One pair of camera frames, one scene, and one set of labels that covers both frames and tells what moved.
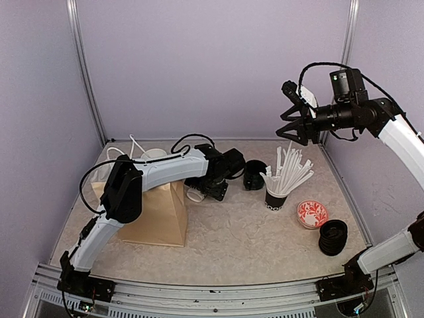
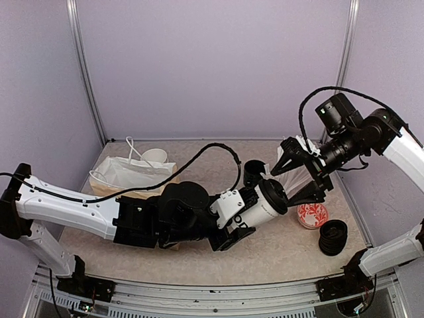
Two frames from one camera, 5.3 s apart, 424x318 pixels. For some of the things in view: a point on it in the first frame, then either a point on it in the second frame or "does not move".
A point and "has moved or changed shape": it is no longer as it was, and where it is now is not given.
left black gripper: [218, 193] → [239, 232]
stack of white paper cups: [154, 153] does not move
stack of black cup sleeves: [253, 179] does not move
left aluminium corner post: [73, 8] does not move
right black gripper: [309, 126] → [320, 173]
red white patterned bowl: [311, 213] does not move
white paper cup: [195, 195] has moved or changed shape
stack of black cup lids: [332, 236] does not move
